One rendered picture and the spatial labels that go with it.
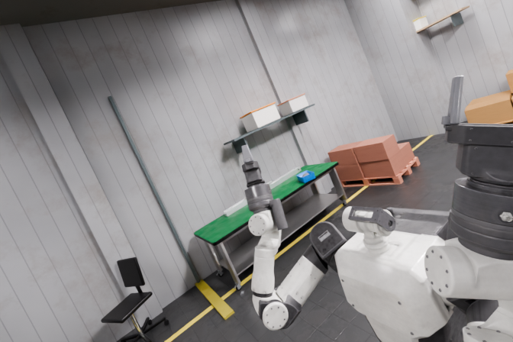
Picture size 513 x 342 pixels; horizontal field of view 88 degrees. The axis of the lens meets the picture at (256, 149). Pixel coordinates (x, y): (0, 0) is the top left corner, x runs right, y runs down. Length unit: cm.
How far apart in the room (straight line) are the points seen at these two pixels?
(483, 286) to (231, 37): 495
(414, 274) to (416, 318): 9
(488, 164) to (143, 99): 411
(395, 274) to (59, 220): 382
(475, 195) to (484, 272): 10
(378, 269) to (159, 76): 407
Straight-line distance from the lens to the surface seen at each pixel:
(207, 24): 507
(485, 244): 44
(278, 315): 92
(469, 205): 43
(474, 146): 42
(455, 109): 42
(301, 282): 93
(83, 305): 430
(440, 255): 45
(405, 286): 72
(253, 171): 88
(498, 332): 54
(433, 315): 75
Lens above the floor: 179
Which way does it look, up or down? 5 degrees down
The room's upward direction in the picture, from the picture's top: 24 degrees counter-clockwise
